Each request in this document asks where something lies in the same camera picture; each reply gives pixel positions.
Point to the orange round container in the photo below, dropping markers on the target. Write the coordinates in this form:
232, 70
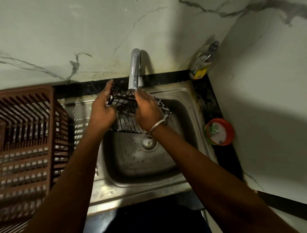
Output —
219, 132

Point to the clear dish soap bottle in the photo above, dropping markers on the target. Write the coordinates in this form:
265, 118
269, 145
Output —
203, 62

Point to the chrome faucet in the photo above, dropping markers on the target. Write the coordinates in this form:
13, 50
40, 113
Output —
134, 68

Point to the black wire rack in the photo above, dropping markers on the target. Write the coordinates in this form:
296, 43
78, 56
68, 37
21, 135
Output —
122, 98

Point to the person's dark clothing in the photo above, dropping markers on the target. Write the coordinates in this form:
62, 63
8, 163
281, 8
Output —
153, 218

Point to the person's left forearm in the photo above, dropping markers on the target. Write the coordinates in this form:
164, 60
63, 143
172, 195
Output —
64, 182

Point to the stainless steel sink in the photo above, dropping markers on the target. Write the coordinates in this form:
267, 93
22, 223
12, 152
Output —
144, 163

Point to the person's right hand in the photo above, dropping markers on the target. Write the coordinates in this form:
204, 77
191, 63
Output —
147, 110

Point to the person's left hand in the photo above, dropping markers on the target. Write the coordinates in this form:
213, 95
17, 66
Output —
102, 112

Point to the person's right forearm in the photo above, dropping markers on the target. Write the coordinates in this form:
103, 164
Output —
220, 182

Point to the brown plastic dish basket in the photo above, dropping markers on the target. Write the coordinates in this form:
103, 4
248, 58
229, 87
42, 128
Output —
26, 148

